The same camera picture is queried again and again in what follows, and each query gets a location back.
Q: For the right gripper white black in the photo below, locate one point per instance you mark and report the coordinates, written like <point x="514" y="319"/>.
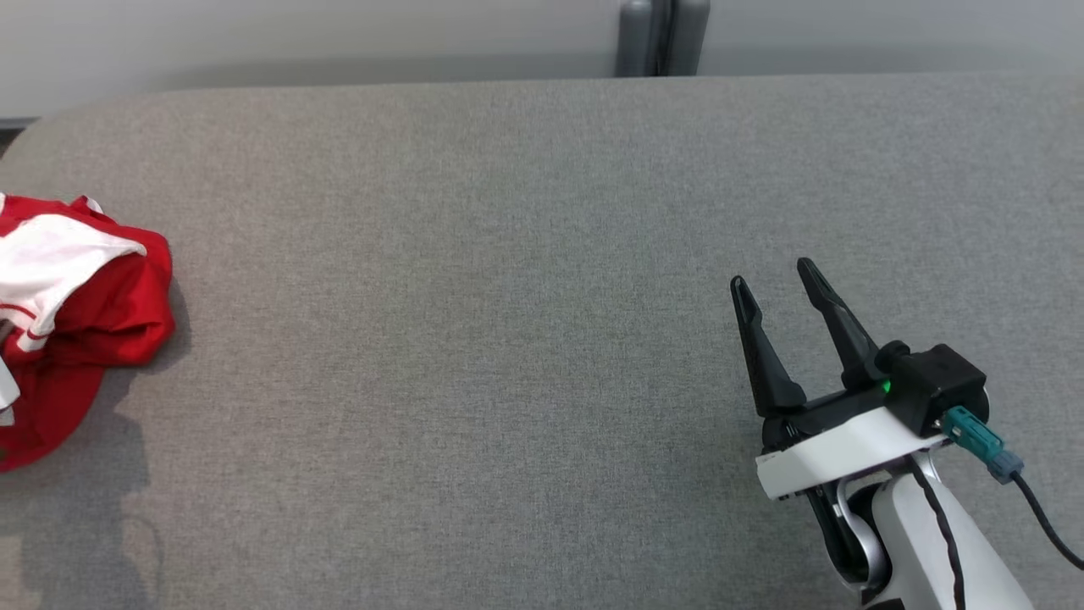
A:
<point x="838" y="449"/>

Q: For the red white basketball jersey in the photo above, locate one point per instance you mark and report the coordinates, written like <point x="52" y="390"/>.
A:
<point x="51" y="254"/>

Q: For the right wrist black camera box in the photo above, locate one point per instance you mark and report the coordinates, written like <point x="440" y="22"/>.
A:
<point x="940" y="381"/>

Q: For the grey cylinder post foot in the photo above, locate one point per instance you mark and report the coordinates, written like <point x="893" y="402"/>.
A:
<point x="690" y="38"/>

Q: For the grey wall post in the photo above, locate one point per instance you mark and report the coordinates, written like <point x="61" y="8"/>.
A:
<point x="639" y="38"/>

